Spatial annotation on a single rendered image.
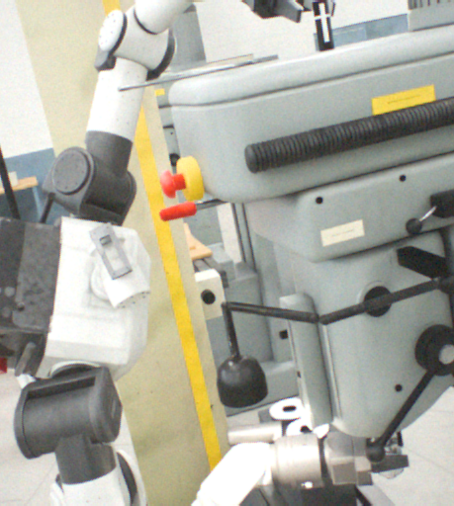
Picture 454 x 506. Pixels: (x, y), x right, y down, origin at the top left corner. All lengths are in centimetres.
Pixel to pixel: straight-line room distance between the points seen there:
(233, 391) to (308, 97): 41
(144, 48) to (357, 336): 67
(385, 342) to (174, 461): 217
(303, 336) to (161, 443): 206
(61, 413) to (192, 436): 196
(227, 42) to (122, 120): 913
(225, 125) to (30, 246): 49
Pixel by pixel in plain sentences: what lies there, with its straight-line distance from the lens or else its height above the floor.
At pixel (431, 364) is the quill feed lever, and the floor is 145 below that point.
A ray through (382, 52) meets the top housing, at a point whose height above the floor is 188.
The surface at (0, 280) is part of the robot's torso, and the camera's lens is 116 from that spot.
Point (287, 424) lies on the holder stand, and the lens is 153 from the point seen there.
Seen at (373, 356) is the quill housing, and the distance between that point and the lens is 99.
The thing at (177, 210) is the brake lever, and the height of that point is 170.
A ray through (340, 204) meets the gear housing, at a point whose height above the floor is 170.
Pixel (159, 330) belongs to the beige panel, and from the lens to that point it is 282.
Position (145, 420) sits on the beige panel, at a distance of 296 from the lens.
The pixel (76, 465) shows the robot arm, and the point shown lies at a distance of 113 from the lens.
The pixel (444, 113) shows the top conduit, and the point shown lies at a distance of 89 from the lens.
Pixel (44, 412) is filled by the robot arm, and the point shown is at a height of 144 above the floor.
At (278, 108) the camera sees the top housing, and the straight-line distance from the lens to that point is 82.
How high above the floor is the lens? 191
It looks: 16 degrees down
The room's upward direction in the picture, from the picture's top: 11 degrees counter-clockwise
